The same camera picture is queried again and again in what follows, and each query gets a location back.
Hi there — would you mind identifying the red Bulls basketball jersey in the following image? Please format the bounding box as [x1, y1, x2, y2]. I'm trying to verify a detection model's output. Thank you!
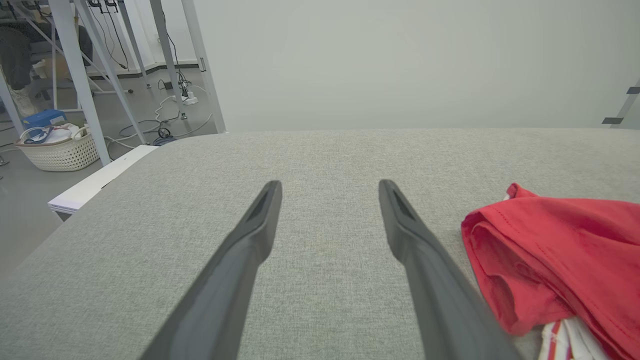
[460, 182, 640, 360]

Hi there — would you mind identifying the person in dark trousers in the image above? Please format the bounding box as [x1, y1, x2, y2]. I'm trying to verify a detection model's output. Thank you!
[0, 22, 38, 118]

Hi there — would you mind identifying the white woven laundry basket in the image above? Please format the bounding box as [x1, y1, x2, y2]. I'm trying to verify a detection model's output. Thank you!
[15, 125, 101, 173]

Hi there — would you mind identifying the blue box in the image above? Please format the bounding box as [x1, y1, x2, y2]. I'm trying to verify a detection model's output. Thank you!
[21, 109, 68, 132]

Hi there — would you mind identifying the white metal frame leg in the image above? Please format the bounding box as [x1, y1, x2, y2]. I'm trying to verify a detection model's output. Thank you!
[74, 0, 147, 145]
[180, 0, 228, 135]
[0, 75, 25, 136]
[49, 0, 112, 167]
[149, 0, 189, 121]
[116, 0, 152, 89]

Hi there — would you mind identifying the white flat panel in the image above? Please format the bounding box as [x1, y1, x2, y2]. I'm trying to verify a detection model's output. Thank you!
[47, 144, 161, 221]

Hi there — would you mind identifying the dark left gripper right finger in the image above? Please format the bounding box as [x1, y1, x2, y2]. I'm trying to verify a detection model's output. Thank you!
[378, 179, 521, 360]

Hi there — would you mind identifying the white floor cable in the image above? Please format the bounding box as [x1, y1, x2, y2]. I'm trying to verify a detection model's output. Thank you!
[104, 85, 215, 150]

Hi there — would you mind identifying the grey metal stand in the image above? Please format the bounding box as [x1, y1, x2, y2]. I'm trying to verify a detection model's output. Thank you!
[601, 77, 640, 130]

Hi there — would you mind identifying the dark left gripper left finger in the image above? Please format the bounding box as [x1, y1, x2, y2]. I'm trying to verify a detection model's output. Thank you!
[140, 180, 284, 360]

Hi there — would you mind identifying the white clothes pile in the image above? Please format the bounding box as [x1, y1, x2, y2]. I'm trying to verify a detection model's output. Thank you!
[22, 123, 88, 146]

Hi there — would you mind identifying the dark coiled cable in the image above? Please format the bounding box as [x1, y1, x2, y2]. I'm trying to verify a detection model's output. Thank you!
[152, 126, 177, 147]

